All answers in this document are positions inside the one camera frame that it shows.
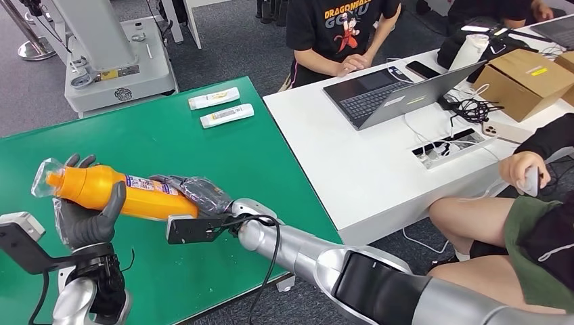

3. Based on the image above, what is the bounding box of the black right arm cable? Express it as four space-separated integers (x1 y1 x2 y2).
217 215 282 325

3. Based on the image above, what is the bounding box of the chrome stanchion post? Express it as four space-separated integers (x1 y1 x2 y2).
0 0 57 63

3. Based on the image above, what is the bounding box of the black smartphone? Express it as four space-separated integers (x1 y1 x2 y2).
405 60 442 81

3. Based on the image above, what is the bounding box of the person in black printed shirt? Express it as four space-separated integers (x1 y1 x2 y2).
278 0 402 91

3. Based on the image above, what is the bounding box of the dark grey laptop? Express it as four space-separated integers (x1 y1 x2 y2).
531 16 574 50

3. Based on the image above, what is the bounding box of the white machine base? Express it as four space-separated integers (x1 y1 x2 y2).
40 0 179 120

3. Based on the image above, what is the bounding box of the white bottle with orange print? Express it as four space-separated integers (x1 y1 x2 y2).
188 87 241 111

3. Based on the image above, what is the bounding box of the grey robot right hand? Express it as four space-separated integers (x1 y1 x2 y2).
150 175 234 216

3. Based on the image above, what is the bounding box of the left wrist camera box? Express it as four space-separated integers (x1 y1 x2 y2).
0 212 113 276

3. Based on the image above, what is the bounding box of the person in green shorts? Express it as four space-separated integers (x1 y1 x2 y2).
428 112 574 315

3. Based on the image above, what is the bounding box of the orange detergent bottle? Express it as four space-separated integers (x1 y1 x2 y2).
30 158 200 222

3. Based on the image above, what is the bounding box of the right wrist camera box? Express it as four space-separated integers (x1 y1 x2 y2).
166 213 234 246

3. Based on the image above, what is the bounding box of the white floor cable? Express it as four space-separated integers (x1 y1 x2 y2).
402 228 449 255

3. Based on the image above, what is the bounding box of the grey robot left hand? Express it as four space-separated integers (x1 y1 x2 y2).
53 154 128 251

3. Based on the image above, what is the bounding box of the black cable bundle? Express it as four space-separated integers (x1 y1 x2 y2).
441 96 506 125

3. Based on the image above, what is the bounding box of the grey open laptop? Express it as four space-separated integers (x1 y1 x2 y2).
322 60 487 132

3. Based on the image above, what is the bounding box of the beige smartphone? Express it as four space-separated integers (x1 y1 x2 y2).
482 120 537 147

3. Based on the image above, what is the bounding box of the large cardboard box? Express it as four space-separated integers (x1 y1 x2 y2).
472 48 574 123

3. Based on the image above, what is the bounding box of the white paper roll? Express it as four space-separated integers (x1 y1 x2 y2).
449 33 491 72

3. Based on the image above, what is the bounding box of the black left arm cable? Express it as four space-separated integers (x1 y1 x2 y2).
28 270 51 325

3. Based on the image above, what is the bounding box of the small cardboard box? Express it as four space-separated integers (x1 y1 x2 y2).
554 50 574 106

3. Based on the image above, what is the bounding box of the black bag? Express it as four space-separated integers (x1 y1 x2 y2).
437 24 539 84

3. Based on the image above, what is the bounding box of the grey handheld controller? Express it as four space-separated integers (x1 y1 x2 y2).
518 167 542 198

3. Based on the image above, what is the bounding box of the white furniture leg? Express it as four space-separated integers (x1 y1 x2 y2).
159 0 234 50

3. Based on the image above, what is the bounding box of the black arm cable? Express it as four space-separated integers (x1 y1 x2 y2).
217 215 282 325
28 270 51 325

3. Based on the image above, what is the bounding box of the person with bare forearms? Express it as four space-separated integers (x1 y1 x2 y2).
448 0 554 28

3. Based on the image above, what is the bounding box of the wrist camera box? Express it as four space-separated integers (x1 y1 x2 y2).
166 213 234 246
0 212 113 276

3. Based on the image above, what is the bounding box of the desk cable well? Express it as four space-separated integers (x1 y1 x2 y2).
411 129 496 171

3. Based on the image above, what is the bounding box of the white bottle with barcode label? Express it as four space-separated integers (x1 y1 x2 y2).
200 103 255 129

